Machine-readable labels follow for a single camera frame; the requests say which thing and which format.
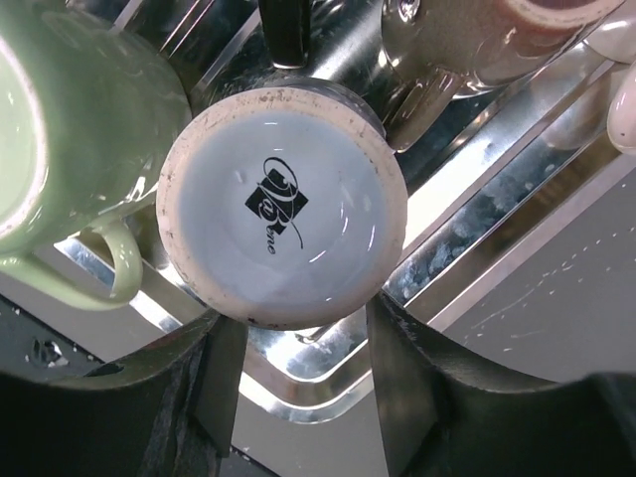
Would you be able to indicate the light blue mug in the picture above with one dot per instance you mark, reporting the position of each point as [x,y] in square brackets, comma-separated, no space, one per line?
[283,207]

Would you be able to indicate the small brown mug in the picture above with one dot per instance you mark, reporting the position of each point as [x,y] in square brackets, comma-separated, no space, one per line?
[443,50]

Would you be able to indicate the cream white mug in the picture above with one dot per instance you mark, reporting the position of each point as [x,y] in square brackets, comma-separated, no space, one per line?
[614,39]

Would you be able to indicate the steel metal tray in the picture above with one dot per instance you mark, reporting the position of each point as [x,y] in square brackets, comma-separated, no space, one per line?
[482,159]

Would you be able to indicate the light green mug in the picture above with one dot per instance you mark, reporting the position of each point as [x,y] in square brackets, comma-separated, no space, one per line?
[89,112]

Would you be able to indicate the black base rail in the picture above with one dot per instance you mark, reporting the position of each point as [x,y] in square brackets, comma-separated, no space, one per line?
[33,350]

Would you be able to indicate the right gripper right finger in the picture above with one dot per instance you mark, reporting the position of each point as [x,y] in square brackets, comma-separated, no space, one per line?
[447,411]

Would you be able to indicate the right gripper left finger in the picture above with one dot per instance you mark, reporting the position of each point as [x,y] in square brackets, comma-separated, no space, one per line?
[168,409]

